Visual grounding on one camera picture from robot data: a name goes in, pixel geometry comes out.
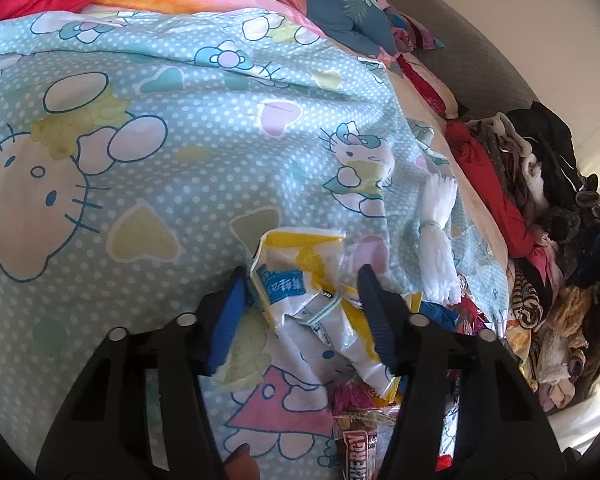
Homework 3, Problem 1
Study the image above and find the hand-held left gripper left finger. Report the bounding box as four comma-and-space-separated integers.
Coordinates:
35, 265, 253, 480

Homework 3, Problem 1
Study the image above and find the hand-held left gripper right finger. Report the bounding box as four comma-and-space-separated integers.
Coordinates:
356, 262, 566, 480

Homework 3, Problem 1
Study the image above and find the yellow white plastic wrapper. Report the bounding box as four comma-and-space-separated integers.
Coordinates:
250, 227, 416, 406

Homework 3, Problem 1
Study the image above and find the white yarn tassel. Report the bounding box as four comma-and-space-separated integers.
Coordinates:
419, 172, 462, 306

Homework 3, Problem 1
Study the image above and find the red snack bar wrapper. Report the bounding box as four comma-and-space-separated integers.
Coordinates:
330, 407, 396, 480

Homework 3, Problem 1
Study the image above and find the person's left hand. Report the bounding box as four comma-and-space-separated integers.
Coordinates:
224, 442, 262, 480

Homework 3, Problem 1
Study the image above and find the blue plastic wrapper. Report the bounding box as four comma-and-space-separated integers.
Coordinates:
420, 300, 461, 331

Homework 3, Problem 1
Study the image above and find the yellow cartoon blanket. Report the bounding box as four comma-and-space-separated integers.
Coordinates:
500, 317, 536, 391

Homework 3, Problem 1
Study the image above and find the brown striped scarf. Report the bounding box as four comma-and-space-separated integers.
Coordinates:
510, 272, 551, 331

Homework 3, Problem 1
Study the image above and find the light blue cartoon blanket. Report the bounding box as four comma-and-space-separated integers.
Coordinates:
0, 7, 511, 480

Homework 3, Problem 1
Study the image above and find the red garment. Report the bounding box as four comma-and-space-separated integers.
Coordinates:
445, 120, 541, 261

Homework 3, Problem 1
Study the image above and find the pile of mixed clothes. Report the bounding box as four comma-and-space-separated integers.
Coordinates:
470, 101, 600, 411

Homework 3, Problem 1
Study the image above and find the tan fluffy garment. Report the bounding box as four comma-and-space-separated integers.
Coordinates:
547, 285, 600, 341

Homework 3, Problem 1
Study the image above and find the maroon patterned cloth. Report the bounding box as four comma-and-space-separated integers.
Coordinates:
395, 52, 461, 118

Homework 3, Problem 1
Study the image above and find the black jacket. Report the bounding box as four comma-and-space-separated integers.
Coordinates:
507, 101, 588, 211

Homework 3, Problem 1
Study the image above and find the grey headboard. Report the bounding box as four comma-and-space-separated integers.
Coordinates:
357, 0, 541, 121

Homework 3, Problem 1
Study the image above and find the striped multicolour cloth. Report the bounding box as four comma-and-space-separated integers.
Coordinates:
385, 7, 446, 53

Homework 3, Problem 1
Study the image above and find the blue floral quilt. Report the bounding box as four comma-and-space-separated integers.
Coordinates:
252, 0, 401, 58

